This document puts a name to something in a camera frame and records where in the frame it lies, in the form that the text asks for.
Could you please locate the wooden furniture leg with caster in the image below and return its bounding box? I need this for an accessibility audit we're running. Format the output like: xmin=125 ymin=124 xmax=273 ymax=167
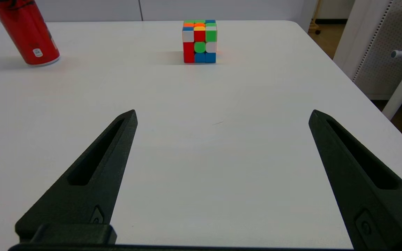
xmin=308 ymin=0 xmax=322 ymax=35

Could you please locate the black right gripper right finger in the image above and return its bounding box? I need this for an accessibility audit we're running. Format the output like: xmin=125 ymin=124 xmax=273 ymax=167
xmin=308 ymin=109 xmax=402 ymax=251

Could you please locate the multicoloured rubiks cube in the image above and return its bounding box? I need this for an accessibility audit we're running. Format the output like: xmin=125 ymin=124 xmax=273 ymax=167
xmin=182 ymin=20 xmax=218 ymax=64

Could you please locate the red cylindrical can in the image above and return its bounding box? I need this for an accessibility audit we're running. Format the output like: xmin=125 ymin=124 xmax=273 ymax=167
xmin=0 ymin=0 xmax=61 ymax=67

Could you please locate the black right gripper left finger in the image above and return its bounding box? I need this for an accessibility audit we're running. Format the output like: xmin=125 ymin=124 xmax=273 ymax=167
xmin=15 ymin=109 xmax=138 ymax=244

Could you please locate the white perforated pegboard panel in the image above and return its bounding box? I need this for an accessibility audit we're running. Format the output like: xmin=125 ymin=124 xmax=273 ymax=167
xmin=333 ymin=0 xmax=402 ymax=101

